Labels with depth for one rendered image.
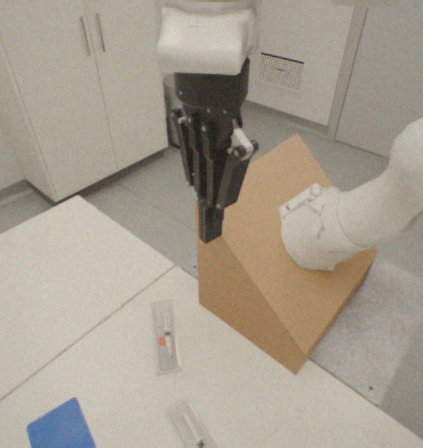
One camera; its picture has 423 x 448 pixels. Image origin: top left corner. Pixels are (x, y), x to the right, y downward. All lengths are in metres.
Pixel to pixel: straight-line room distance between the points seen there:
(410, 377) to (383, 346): 0.93
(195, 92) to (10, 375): 0.74
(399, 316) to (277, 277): 0.38
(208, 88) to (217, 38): 0.06
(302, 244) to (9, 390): 0.68
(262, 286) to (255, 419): 0.26
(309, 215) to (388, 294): 0.39
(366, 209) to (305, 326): 0.27
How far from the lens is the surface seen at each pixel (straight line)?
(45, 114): 2.27
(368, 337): 0.94
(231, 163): 0.37
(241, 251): 0.69
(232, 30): 0.30
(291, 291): 0.75
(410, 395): 1.82
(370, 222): 0.65
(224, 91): 0.35
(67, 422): 0.83
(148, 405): 0.80
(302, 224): 0.74
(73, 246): 1.13
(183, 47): 0.29
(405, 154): 0.54
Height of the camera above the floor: 1.49
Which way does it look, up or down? 41 degrees down
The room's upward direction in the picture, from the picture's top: straight up
